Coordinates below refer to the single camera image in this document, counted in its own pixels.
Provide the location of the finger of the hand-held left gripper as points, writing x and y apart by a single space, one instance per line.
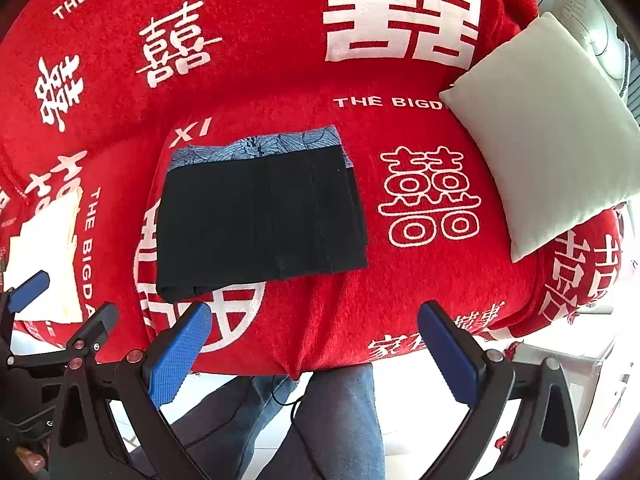
30 291
97 320

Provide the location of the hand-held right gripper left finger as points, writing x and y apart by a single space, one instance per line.
180 355

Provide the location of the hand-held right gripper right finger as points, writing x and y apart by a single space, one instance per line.
450 355

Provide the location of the black pants with blue waistband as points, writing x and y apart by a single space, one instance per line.
265 220

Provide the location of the person's left hand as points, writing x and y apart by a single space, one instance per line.
31 460

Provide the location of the cream cushion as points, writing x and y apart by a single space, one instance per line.
47 260

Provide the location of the person's left leg in jeans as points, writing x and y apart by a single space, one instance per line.
235 430

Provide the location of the person's leg in jeans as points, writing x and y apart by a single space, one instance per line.
340 425
235 430

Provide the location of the person's right leg in jeans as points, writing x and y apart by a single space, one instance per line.
340 425

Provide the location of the white pillow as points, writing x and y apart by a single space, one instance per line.
545 135

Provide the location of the red printed blanket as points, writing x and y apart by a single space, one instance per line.
280 60

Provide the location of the white standing fan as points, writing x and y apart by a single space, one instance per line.
592 30

